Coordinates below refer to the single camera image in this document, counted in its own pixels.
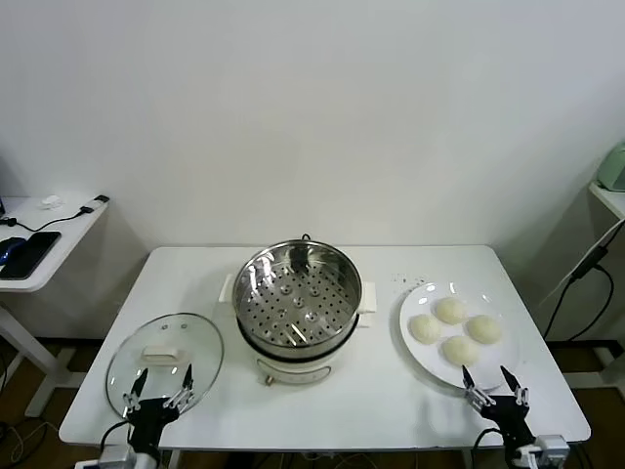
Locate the black charging cable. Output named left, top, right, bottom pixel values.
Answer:
left=0, top=194, right=109, bottom=234

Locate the white shelf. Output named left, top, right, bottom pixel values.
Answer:
left=588, top=180, right=625, bottom=221

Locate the thin white floor cable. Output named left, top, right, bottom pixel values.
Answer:
left=0, top=420, right=53, bottom=463

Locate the white side desk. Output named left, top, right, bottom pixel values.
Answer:
left=0, top=194, right=109, bottom=419

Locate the blue computer mouse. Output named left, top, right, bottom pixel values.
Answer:
left=0, top=236, right=26, bottom=266

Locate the white round plate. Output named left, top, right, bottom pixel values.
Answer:
left=398, top=281, right=522, bottom=391

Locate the white power cable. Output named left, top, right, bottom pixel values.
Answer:
left=539, top=222, right=619, bottom=307

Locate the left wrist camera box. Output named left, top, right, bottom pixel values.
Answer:
left=96, top=448, right=137, bottom=469

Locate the pale green appliance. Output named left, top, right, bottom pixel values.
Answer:
left=596, top=141, right=625, bottom=192

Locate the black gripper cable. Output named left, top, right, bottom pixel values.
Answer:
left=100, top=420, right=133, bottom=453
left=471, top=428, right=504, bottom=469

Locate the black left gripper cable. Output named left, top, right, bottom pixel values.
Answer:
left=100, top=420, right=133, bottom=453

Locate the white steamed baozi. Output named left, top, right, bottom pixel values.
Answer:
left=466, top=314, right=504, bottom=344
left=434, top=296, right=470, bottom=325
left=407, top=314, right=443, bottom=345
left=441, top=335, right=482, bottom=367

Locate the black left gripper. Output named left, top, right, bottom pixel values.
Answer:
left=121, top=362, right=195, bottom=455

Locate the black power adapter cable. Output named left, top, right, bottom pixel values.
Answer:
left=541, top=242, right=615, bottom=343

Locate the glass pot lid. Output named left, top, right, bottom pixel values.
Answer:
left=105, top=312, right=226, bottom=425

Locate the white electric cooker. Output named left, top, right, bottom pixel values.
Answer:
left=214, top=271, right=380, bottom=388

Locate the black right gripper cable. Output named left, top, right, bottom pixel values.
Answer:
left=471, top=428, right=504, bottom=469

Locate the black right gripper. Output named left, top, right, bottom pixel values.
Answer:
left=461, top=364, right=536, bottom=449

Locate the black smartphone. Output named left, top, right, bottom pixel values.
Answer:
left=0, top=231, right=63, bottom=281

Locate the steel steamer basket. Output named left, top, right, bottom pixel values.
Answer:
left=231, top=238, right=363, bottom=359

